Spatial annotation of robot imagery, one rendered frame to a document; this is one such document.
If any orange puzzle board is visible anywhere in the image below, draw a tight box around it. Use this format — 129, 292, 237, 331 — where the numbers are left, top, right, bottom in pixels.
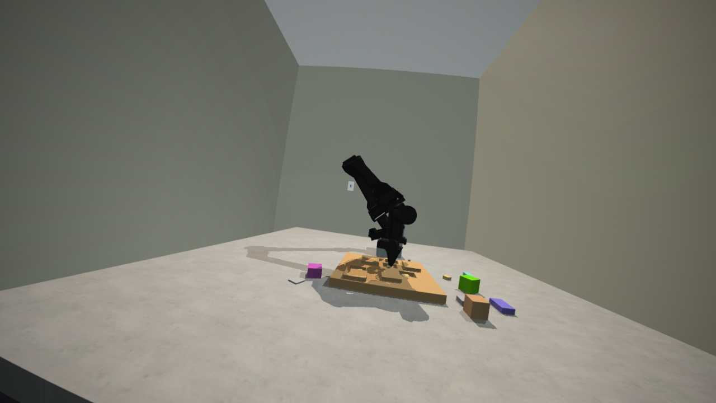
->
329, 252, 447, 304

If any brown cube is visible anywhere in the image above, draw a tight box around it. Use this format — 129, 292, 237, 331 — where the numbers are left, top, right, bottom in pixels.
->
463, 294, 490, 320

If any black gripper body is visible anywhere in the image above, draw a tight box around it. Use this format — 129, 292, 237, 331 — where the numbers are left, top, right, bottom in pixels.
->
377, 221, 407, 251

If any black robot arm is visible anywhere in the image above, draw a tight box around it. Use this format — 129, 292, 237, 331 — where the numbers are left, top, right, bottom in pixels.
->
342, 155, 417, 241

